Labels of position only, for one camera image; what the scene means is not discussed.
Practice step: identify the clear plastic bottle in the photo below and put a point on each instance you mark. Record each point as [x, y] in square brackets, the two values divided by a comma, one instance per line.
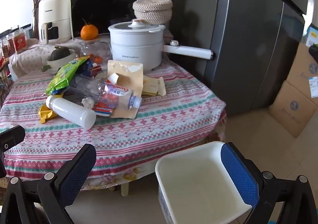
[87, 87]

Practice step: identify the woven lidded basket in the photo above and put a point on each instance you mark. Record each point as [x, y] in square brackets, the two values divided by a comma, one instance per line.
[152, 10]

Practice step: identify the pale yellow paper pieces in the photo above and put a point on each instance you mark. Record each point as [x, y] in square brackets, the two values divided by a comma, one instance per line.
[154, 86]

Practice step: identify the dark green pumpkin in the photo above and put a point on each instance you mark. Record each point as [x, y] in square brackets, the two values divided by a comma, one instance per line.
[58, 53]

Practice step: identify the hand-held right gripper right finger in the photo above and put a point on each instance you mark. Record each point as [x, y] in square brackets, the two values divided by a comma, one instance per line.
[238, 176]

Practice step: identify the white plastic bin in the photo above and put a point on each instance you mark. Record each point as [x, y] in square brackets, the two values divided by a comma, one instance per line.
[198, 189]

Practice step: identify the white plastic bottle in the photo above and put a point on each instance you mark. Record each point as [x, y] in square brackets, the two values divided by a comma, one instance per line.
[70, 112]

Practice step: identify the white tissue ball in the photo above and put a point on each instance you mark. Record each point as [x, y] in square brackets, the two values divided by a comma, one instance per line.
[87, 103]

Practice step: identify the large orange mandarin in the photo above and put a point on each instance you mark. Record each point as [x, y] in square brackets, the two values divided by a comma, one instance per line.
[89, 32]

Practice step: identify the cream ceramic plate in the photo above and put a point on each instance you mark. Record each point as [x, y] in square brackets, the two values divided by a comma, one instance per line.
[52, 69]

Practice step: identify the large cardboard box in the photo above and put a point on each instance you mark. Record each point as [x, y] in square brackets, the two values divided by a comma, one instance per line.
[290, 112]
[305, 72]

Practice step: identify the cream ceramic bowl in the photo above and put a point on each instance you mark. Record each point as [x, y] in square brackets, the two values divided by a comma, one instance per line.
[65, 61]

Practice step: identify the white electric cooking pot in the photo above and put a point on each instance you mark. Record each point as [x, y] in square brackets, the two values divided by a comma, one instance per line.
[134, 50]

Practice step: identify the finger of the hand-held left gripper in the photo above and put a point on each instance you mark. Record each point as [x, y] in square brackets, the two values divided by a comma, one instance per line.
[11, 137]

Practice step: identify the torn brown paper envelope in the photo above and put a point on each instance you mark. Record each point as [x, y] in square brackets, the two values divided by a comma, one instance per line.
[126, 77]

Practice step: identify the grey refrigerator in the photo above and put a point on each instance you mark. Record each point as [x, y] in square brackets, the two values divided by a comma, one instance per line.
[248, 40]

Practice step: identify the white floral cloth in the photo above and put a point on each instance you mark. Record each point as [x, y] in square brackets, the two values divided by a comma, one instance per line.
[29, 57]

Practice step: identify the red labelled glass jar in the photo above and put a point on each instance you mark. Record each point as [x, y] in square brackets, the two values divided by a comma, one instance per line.
[19, 40]
[10, 45]

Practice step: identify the white table leg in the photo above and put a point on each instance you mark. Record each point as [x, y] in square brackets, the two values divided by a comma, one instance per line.
[124, 189]

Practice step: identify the blue snack packet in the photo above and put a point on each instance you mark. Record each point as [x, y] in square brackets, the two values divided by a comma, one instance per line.
[89, 67]

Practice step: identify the blue and yellow box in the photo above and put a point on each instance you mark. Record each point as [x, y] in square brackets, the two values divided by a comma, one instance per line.
[311, 36]

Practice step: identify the patterned striped tablecloth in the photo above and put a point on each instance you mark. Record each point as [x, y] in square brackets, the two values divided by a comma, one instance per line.
[149, 134]

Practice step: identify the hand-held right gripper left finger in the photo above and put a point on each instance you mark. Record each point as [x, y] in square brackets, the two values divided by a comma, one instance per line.
[74, 174]

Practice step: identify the green snack bag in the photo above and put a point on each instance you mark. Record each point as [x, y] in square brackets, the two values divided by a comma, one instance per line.
[64, 74]

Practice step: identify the glass teapot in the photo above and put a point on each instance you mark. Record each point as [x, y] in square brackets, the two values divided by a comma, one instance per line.
[99, 50]

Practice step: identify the small orange mandarin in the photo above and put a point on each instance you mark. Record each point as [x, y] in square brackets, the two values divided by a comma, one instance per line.
[98, 59]

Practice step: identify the black microwave oven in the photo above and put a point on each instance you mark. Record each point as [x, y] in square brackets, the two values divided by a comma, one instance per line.
[104, 7]

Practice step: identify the yellow wrapper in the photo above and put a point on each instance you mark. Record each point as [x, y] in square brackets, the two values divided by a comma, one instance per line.
[46, 114]

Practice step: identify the cream air fryer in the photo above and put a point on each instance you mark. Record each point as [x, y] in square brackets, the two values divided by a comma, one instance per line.
[56, 12]

